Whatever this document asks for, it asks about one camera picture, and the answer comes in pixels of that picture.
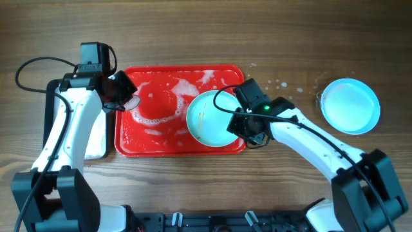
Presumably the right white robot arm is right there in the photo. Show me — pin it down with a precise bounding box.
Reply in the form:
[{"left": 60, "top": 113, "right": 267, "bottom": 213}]
[{"left": 228, "top": 95, "right": 409, "bottom": 231}]

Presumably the pink green sponge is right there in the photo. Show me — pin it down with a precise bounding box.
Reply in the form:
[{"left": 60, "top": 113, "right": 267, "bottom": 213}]
[{"left": 123, "top": 95, "right": 141, "bottom": 111}]

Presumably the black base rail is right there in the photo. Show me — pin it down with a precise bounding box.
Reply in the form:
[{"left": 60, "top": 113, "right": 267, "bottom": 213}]
[{"left": 135, "top": 211, "right": 311, "bottom": 232}]

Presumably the black soapy water tray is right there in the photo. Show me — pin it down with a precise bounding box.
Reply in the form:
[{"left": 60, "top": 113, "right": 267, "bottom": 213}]
[{"left": 42, "top": 79, "right": 115, "bottom": 160}]

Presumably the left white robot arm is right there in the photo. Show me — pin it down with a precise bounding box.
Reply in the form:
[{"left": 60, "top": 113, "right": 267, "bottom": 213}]
[{"left": 12, "top": 71, "right": 139, "bottom": 231}]

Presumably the red plastic tray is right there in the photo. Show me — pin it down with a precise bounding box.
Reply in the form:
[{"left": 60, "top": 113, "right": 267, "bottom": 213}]
[{"left": 114, "top": 64, "right": 245, "bottom": 157}]

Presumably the white plate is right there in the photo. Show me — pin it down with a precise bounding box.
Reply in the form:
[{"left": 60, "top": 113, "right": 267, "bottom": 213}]
[
  {"left": 186, "top": 90, "right": 238, "bottom": 148},
  {"left": 318, "top": 78, "right": 381, "bottom": 135}
]

